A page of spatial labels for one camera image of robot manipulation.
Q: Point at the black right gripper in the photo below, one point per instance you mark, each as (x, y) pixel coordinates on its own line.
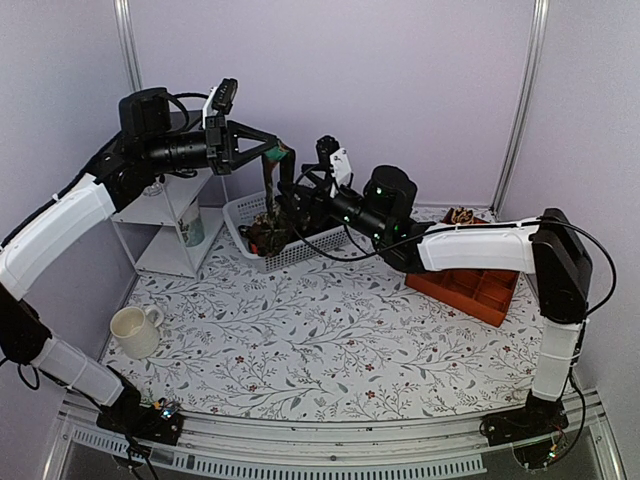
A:
(310, 197)

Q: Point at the clear drinking glass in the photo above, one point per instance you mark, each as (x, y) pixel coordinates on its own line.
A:
(154, 189)

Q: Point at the white shelf with black top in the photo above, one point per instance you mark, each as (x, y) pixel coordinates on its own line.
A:
(167, 253)

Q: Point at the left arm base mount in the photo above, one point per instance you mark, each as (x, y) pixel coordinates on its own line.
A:
(160, 422)

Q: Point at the green brown patterned tie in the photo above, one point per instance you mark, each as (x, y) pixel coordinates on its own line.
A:
(265, 238)

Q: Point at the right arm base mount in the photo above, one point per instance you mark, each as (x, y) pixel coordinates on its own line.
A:
(540, 425)

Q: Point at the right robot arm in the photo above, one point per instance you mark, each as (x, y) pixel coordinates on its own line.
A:
(548, 247)

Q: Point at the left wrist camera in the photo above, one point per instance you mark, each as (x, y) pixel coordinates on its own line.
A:
(220, 100)

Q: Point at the rolled beige patterned tie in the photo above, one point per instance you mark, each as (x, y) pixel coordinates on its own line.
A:
(459, 216)

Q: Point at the metal front rail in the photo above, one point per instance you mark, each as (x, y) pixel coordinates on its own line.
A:
(430, 448)

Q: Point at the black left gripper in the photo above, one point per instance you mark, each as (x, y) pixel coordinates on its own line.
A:
(217, 128)

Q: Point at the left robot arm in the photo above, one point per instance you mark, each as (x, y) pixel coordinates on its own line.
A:
(157, 136)

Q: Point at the cream ceramic mug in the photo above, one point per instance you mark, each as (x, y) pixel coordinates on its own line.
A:
(136, 330)

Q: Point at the orange compartment tray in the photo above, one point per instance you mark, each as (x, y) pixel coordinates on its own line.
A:
(485, 295)

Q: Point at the floral table mat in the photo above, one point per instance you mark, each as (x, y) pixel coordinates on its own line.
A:
(337, 339)

